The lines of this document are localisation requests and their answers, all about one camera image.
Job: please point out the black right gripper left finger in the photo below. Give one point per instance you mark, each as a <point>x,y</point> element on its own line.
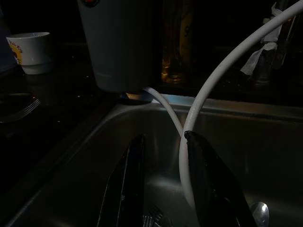
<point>127,189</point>

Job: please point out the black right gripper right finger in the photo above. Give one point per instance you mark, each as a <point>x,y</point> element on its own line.
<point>213,189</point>

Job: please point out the silver fork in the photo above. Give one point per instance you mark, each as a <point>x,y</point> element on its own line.
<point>28,108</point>
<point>151,218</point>

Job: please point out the silver spoon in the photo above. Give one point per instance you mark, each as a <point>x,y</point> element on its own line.
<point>260,212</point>

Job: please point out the stainless steel sink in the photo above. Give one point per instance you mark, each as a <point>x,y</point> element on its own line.
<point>260,153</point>

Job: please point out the black gooseneck faucet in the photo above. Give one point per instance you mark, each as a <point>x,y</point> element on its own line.
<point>262,63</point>

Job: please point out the yellow oil bottle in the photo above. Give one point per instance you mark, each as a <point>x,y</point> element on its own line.
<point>177,59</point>

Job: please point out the grey water filter canister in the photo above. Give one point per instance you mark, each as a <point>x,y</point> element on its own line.
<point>118,47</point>

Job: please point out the white printed cup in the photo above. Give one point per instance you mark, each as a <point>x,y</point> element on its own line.
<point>33,54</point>

